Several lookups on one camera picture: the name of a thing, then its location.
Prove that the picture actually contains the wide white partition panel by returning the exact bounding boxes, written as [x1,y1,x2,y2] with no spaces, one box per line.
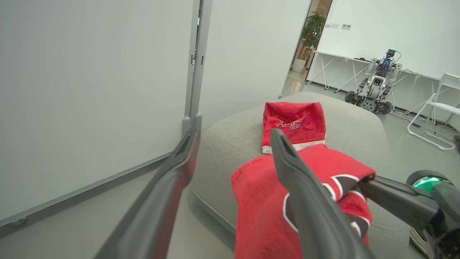
[0,0,195,228]

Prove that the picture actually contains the round green indicator light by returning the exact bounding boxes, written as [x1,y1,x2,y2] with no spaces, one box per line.
[406,169,454,194]

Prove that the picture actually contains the green potted plant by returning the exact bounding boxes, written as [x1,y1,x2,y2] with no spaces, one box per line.
[297,11,326,62]

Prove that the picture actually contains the long white table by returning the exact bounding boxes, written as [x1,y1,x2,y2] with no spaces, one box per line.
[305,50,443,110]

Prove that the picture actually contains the red garment large black lettering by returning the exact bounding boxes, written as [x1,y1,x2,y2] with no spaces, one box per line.
[230,144,377,259]

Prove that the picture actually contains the small wheeled grey robot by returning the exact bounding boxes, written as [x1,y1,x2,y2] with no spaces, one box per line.
[344,49,403,115]

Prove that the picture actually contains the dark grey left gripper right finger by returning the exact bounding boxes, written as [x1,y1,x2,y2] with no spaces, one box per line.
[270,128,376,259]

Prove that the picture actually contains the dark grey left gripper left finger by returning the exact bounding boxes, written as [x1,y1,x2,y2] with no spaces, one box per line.
[94,126,202,259]

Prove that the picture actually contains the red garment white hem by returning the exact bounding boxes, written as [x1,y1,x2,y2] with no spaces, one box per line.
[261,101,327,155]

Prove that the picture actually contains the grey double partition post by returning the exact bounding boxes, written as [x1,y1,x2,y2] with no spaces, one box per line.
[181,0,213,139]

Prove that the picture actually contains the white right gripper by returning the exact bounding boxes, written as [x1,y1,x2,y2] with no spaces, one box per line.
[359,176,460,259]

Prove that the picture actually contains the black floor cables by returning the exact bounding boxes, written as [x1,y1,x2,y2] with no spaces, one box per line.
[391,109,451,131]

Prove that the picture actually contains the white plant pot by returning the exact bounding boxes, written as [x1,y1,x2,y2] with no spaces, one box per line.
[291,58,308,73]

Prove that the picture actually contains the grey fabric sofa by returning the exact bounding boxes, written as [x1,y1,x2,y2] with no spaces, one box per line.
[190,91,429,259]

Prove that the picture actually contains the white folding chair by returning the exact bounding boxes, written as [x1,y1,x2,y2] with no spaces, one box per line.
[407,73,460,151]

